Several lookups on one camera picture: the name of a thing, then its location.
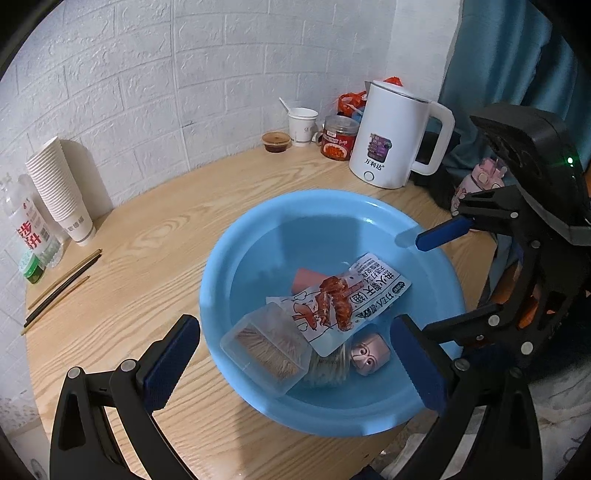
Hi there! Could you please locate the pink cylinder case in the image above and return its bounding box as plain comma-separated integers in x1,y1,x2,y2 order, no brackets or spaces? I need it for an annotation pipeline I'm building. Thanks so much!
291,267,335,296

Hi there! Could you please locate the black cloth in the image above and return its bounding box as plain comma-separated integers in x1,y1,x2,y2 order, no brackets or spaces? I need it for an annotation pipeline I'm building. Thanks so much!
411,131,467,213

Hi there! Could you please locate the white electric kettle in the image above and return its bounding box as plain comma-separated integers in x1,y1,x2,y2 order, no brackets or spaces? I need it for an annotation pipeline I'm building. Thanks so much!
348,79,455,190

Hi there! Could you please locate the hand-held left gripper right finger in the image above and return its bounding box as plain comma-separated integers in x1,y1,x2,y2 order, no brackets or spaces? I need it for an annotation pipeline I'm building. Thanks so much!
390,314,543,480

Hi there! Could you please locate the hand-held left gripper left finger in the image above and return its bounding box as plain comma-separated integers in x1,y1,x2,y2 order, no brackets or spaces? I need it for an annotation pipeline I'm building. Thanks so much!
50,314,201,480

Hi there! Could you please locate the stack of white paper cups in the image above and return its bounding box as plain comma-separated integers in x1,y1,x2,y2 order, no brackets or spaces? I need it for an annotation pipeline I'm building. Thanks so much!
25,136,96,247

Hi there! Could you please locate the printed snack packet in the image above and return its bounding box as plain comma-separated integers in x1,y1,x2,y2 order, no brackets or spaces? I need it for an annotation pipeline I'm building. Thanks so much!
266,252,413,357

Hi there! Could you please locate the glass jar with red label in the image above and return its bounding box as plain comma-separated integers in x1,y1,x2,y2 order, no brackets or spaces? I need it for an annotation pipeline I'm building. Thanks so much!
320,115,360,162

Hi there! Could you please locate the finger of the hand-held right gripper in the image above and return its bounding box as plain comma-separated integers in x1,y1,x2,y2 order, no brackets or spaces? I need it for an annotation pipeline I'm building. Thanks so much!
421,237,578,367
414,184,529,252

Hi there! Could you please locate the wooden desk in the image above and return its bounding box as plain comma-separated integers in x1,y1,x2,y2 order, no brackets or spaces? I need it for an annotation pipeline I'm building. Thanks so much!
21,138,462,480

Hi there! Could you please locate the blue curtain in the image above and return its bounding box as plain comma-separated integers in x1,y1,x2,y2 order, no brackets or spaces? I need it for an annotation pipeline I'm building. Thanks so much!
436,0,591,158

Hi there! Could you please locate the blue plastic basin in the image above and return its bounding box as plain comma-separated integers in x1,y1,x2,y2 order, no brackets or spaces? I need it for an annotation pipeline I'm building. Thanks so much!
198,188,467,438

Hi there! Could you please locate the person's dark clothing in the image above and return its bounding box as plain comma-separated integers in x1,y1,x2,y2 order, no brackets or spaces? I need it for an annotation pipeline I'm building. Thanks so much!
526,272,591,384

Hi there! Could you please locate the clear toothpick box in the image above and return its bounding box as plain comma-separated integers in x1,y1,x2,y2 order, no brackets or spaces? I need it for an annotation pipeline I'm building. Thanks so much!
220,302,315,397

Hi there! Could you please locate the pink cartoon bottle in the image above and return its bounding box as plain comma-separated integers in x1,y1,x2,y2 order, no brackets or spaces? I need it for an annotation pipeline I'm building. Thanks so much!
450,157,509,215

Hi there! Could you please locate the brown sauce cup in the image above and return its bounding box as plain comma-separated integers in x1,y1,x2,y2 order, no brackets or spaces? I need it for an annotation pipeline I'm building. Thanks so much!
262,131,291,154

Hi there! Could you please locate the clear plastic water bottle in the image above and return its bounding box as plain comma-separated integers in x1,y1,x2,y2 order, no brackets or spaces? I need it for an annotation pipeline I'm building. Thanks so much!
2,173,63,268

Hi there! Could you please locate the red plastic bag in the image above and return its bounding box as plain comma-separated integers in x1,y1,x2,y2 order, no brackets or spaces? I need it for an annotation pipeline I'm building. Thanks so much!
336,78,402,121

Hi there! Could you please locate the small pink face toy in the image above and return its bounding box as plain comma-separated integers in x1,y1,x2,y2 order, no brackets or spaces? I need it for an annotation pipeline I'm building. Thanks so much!
349,333,392,376

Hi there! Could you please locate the bag of cotton swabs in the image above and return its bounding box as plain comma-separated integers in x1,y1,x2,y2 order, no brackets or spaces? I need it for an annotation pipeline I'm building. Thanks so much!
305,344,354,391

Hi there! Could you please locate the white paper cup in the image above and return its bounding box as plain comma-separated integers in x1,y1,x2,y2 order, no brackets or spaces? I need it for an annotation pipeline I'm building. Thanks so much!
287,107,319,147

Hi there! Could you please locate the green air freshener jar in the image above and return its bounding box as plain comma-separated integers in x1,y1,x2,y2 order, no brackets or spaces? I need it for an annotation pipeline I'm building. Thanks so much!
18,251,47,284

